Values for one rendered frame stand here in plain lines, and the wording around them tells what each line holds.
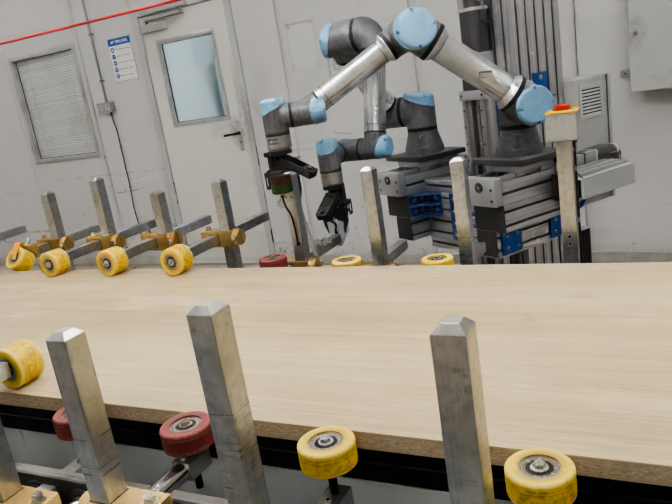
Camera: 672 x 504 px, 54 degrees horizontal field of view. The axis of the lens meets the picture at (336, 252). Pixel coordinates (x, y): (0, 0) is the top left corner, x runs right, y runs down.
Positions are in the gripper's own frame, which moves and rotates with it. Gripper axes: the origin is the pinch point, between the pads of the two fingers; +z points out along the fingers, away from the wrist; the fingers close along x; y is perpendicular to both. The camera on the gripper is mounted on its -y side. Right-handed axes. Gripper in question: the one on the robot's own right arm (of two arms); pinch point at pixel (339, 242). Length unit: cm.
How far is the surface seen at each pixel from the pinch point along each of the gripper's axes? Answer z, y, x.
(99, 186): -32, -33, 69
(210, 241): -12.5, -38.7, 23.5
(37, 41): -125, 247, 394
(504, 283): -7, -63, -70
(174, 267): -10, -56, 24
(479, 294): -7, -70, -67
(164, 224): -18, -34, 44
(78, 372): -23, -142, -34
